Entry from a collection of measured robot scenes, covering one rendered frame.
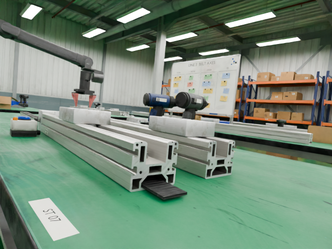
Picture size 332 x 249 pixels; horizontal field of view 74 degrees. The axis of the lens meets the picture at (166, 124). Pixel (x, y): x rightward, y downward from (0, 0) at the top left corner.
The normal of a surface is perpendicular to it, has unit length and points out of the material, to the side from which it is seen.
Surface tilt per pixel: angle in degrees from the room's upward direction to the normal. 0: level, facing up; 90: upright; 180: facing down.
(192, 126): 90
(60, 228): 0
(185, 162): 90
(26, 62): 90
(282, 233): 0
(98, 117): 90
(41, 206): 0
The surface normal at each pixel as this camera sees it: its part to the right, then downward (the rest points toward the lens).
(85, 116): 0.63, 0.10
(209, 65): -0.73, -0.04
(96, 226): 0.10, -0.99
